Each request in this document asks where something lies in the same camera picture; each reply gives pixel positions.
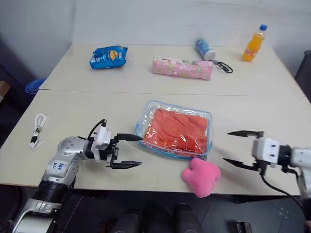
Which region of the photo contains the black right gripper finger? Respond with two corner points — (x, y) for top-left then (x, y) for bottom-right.
(227, 130), (259, 139)
(222, 157), (259, 171)

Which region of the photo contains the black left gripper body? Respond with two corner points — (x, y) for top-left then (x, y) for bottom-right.
(104, 135), (121, 168)

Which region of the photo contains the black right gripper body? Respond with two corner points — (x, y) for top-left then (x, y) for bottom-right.
(251, 131), (268, 176)

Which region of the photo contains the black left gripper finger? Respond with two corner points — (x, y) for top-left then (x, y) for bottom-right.
(116, 133), (143, 143)
(109, 160), (143, 170)

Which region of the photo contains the clear plastic zipper pouch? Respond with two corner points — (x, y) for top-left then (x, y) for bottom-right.
(135, 100), (213, 161)

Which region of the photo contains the orange cloth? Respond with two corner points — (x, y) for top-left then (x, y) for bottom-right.
(142, 108), (210, 154)

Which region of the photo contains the pink plush toy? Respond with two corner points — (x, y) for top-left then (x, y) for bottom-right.
(182, 157), (222, 199)

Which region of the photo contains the blue chips bag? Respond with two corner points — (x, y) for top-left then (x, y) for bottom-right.
(88, 45), (128, 70)

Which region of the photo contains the pink patterned pencil case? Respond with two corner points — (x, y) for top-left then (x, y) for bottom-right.
(152, 55), (214, 81)

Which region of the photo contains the orange soda bottle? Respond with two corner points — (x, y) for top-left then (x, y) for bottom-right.
(242, 24), (268, 63)

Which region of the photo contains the blue and white can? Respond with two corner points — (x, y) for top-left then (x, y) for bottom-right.
(195, 38), (215, 61)

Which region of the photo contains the blue plastic stool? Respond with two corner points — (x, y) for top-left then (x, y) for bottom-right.
(25, 77), (47, 95)

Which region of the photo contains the brown cardboard box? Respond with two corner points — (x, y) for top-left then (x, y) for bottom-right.
(0, 81), (12, 98)

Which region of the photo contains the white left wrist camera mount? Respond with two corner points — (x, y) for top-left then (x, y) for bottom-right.
(93, 125), (114, 162)

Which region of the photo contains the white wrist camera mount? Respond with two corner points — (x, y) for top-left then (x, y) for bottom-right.
(93, 125), (114, 162)
(251, 137), (283, 168)

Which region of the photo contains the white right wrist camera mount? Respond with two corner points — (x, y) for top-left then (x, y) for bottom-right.
(251, 137), (283, 168)

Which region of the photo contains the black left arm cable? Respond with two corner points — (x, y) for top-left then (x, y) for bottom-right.
(87, 118), (108, 144)

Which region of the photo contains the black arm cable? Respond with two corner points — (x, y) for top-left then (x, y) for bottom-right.
(260, 170), (305, 212)
(87, 118), (108, 144)

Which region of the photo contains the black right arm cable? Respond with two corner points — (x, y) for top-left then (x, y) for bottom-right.
(260, 170), (305, 212)

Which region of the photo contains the black cord loop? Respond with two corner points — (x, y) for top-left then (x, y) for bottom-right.
(213, 60), (234, 74)

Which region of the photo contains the white coiled usb cable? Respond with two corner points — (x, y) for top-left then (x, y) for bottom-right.
(29, 113), (48, 151)

